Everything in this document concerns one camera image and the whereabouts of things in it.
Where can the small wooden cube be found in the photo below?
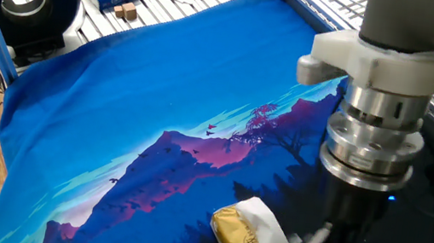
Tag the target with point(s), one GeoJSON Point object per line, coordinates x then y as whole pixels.
{"type": "Point", "coordinates": [118, 11]}
{"type": "Point", "coordinates": [129, 11]}

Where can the grey aluminium table rail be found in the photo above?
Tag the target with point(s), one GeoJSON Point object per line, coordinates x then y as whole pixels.
{"type": "Point", "coordinates": [299, 4]}

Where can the blue mountain landscape cloth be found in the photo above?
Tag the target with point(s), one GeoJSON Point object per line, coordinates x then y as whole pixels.
{"type": "Point", "coordinates": [116, 102]}

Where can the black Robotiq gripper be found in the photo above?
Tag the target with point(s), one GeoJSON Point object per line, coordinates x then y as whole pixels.
{"type": "Point", "coordinates": [351, 215]}

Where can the white paper napkin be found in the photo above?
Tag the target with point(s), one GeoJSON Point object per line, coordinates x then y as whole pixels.
{"type": "Point", "coordinates": [265, 228]}

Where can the white printed wrist bracket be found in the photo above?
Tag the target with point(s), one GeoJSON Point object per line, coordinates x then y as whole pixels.
{"type": "Point", "coordinates": [380, 68]}

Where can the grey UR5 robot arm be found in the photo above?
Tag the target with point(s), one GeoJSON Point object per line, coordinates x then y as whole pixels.
{"type": "Point", "coordinates": [401, 15]}

